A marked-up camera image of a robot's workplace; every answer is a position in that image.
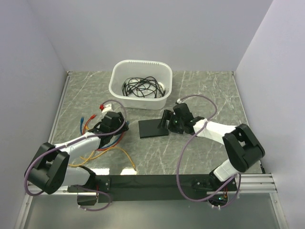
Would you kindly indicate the aluminium rail frame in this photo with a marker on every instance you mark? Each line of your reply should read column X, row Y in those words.
column 257, row 207

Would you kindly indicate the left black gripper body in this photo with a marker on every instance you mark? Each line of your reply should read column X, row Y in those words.
column 119, row 124

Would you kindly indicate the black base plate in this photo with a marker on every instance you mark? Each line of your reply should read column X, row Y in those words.
column 196, row 187

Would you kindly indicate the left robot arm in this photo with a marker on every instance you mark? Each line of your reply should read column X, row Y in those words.
column 49, row 169

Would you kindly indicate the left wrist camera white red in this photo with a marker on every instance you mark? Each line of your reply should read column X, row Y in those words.
column 107, row 107

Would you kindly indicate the white plastic tub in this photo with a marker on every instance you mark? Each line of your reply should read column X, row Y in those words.
column 141, row 84

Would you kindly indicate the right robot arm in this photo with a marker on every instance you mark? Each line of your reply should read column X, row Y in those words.
column 242, row 146

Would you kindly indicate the black network switch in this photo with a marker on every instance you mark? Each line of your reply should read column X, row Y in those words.
column 152, row 128

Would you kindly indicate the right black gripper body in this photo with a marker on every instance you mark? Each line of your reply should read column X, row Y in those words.
column 176, row 124

